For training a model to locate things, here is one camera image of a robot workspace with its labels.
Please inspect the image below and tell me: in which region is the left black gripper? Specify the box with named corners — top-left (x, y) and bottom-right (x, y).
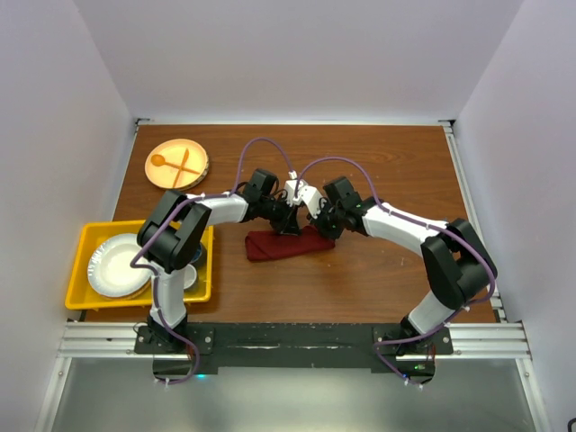
top-left (259, 193), bottom-right (300, 236)

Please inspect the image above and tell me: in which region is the dark red cloth napkin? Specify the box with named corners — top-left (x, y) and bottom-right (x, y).
top-left (245, 226), bottom-right (336, 262)

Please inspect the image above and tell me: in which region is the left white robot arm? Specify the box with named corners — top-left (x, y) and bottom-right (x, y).
top-left (130, 168), bottom-right (301, 353)

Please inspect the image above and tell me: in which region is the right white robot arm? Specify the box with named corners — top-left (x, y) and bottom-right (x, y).
top-left (292, 176), bottom-right (498, 354)

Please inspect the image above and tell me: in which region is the dark blue mug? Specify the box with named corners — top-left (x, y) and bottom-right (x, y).
top-left (190, 244), bottom-right (205, 266)

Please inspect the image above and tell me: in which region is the grey white mug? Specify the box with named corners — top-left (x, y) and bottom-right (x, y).
top-left (184, 264), bottom-right (198, 291)

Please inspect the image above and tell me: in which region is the orange round plate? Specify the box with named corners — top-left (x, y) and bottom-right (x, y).
top-left (144, 139), bottom-right (210, 191)

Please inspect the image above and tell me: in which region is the orange plastic fork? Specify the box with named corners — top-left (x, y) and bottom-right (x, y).
top-left (172, 148), bottom-right (190, 189)

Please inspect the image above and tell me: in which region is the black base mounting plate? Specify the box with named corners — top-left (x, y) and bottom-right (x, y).
top-left (134, 323), bottom-right (454, 381)

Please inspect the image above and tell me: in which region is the orange plastic spoon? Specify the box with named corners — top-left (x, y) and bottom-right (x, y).
top-left (151, 154), bottom-right (200, 175)

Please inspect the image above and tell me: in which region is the white paper plate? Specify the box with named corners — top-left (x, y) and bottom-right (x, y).
top-left (86, 233), bottom-right (151, 299)

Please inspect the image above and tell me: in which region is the yellow plastic bin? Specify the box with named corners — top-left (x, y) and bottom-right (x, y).
top-left (65, 220), bottom-right (214, 311)

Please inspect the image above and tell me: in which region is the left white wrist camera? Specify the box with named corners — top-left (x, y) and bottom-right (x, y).
top-left (283, 171), bottom-right (308, 206)

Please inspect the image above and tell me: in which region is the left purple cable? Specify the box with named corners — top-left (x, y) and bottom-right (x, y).
top-left (130, 137), bottom-right (296, 386)

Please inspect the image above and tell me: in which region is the purple cable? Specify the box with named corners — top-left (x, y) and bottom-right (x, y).
top-left (298, 156), bottom-right (498, 387)
top-left (130, 137), bottom-right (296, 386)

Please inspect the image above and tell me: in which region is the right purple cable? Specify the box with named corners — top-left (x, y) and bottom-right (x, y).
top-left (298, 156), bottom-right (498, 387)

